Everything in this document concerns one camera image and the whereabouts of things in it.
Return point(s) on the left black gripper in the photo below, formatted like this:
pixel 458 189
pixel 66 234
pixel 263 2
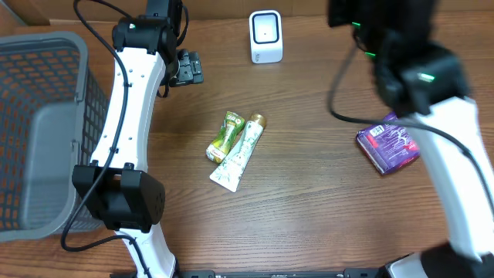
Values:
pixel 189 69

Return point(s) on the white barcode scanner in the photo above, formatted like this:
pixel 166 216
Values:
pixel 266 36

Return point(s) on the grey plastic shopping basket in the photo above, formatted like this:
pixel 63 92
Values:
pixel 52 116

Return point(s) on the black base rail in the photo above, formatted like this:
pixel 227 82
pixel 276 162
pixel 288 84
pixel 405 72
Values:
pixel 347 273

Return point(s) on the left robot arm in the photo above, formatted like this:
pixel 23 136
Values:
pixel 115 187

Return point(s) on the purple sanitary pad pack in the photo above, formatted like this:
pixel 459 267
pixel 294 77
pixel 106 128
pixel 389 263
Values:
pixel 388 147

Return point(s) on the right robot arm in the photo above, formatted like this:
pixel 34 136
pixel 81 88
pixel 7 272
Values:
pixel 425 85

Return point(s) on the white tube with gold cap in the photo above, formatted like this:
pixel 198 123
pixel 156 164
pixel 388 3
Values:
pixel 230 171

